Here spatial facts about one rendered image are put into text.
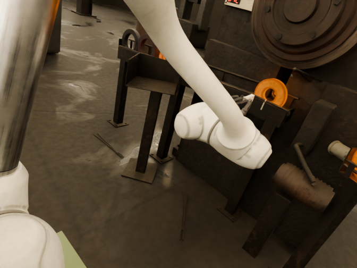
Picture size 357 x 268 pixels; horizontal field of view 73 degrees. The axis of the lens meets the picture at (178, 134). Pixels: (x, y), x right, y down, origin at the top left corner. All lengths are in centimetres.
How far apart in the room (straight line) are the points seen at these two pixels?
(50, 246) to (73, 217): 86
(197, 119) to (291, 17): 60
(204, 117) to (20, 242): 51
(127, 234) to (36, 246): 85
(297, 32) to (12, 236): 108
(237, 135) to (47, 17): 47
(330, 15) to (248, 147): 62
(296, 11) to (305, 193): 71
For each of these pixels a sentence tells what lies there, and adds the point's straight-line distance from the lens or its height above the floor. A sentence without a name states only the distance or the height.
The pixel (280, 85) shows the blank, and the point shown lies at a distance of 124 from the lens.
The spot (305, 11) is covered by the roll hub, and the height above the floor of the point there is 110.
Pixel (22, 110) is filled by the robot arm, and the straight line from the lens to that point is 55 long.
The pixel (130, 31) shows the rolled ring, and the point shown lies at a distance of 189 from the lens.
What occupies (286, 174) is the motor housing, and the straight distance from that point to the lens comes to 114.
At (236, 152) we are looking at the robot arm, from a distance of 66.
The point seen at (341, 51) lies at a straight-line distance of 116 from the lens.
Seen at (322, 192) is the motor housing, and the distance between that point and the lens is 114.
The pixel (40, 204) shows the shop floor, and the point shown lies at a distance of 144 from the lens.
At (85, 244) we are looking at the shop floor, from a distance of 127.
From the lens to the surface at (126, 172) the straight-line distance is 161.
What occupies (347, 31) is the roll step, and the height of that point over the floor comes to 107.
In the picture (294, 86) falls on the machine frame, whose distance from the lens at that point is 130.
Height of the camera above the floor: 104
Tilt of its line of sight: 29 degrees down
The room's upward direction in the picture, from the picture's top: 15 degrees clockwise
